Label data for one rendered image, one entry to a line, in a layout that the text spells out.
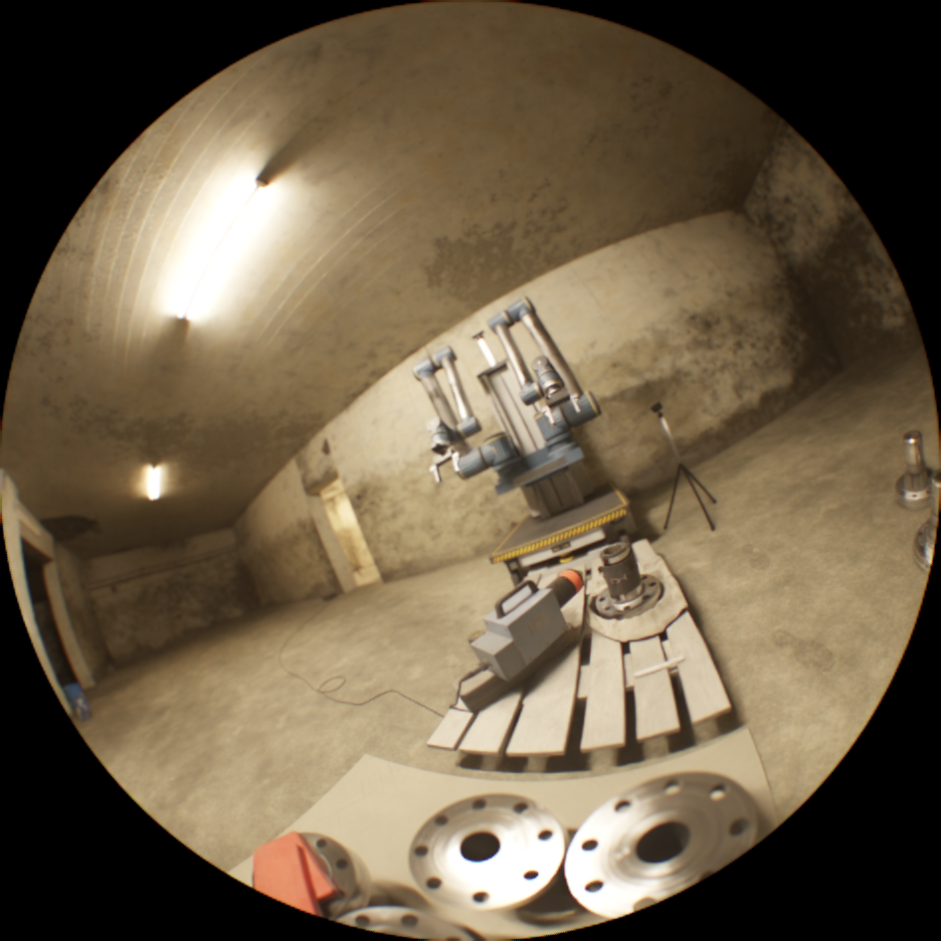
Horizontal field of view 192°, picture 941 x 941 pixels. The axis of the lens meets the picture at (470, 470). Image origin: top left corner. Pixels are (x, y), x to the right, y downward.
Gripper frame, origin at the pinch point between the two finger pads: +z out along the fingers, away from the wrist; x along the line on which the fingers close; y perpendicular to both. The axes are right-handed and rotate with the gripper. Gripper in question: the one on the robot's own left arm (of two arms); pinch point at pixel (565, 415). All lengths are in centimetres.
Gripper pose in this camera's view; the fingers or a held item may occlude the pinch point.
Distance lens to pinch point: 139.3
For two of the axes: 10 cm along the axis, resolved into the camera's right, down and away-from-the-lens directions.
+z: 1.7, 8.8, -4.4
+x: 8.4, -3.7, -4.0
